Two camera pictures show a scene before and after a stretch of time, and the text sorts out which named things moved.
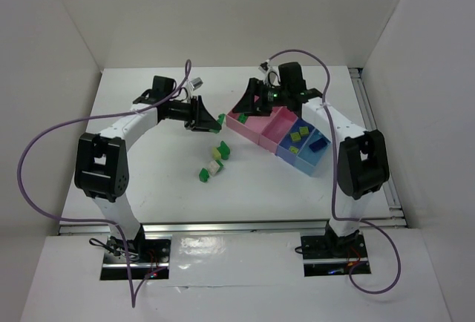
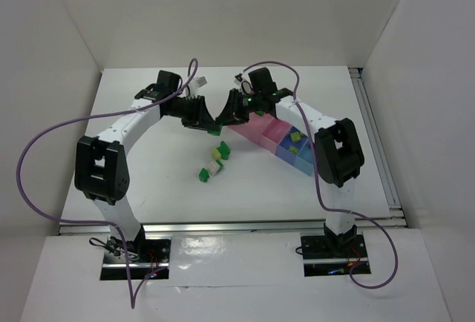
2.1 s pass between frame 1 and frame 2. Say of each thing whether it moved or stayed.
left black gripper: stayed
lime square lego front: stayed
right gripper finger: moved
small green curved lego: stayed
